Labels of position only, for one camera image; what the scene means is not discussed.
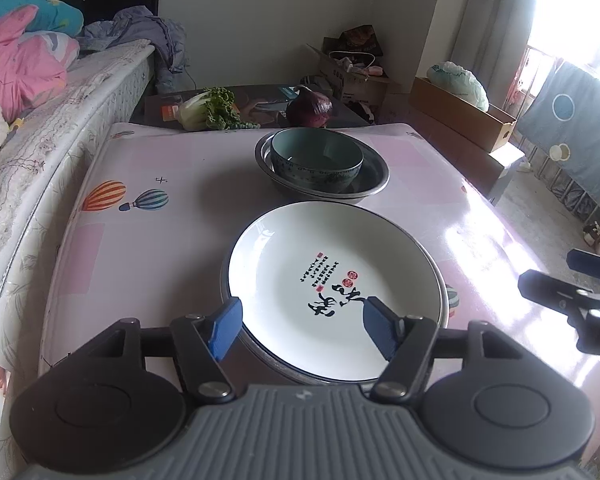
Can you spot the green white plastic bag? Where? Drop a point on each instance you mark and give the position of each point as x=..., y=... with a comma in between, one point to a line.
x=461, y=83

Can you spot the teal ceramic bowl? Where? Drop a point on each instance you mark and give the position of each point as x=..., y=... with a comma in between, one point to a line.
x=316, y=158

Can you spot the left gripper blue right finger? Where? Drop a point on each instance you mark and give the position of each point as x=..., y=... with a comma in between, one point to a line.
x=406, y=344

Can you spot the pink balloon tablecloth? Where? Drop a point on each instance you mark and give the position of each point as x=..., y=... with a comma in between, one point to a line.
x=173, y=223

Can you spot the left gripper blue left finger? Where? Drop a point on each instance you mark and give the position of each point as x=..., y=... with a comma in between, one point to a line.
x=200, y=343

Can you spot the large brown cardboard box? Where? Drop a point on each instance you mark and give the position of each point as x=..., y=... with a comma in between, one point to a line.
x=489, y=173

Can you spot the small steel bowl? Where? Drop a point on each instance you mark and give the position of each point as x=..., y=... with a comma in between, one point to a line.
x=372, y=178

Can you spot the pink and teal quilt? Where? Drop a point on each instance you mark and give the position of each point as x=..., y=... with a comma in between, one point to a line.
x=37, y=46

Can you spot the grey curtain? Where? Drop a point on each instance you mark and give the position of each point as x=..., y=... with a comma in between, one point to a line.
x=487, y=37

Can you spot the white ceramic calligraphy plate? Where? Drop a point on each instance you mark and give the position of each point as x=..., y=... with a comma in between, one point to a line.
x=335, y=289

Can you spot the cluttered cardboard box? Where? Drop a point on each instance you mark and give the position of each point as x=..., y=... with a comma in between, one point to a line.
x=352, y=65

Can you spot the blue circle-patterned hanging blanket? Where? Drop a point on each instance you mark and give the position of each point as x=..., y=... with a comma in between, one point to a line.
x=563, y=121

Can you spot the white mattress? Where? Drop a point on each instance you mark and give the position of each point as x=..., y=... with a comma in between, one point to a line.
x=42, y=168

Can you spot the red onion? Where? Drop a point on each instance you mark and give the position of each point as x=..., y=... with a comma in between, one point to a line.
x=309, y=109

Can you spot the green leafy vegetable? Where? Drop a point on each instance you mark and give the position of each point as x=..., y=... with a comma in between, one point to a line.
x=212, y=110

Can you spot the open shallow cardboard box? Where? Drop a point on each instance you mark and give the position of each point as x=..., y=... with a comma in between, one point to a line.
x=488, y=130

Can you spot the grey-blue clothes pile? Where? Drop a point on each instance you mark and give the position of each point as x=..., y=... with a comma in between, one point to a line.
x=138, y=23

